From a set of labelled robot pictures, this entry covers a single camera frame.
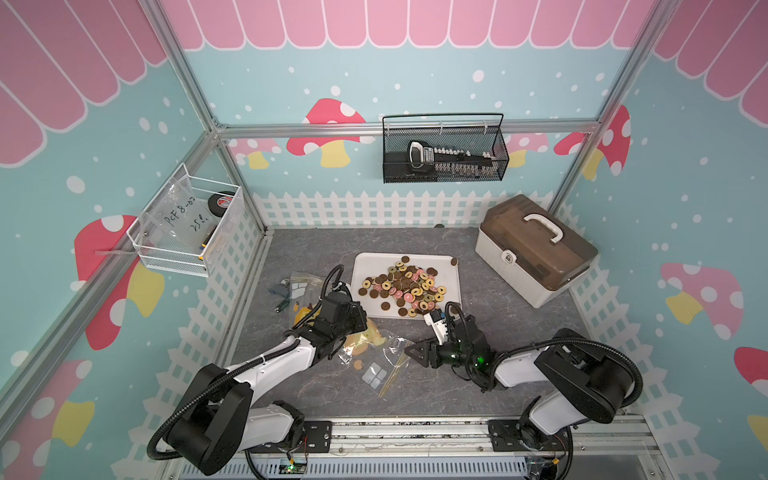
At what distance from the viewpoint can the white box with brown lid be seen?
889 mm

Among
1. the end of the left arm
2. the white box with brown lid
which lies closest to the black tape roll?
the end of the left arm

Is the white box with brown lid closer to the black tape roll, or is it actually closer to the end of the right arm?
the end of the right arm

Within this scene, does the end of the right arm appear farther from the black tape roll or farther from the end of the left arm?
the black tape roll

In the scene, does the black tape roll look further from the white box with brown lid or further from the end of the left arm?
the white box with brown lid
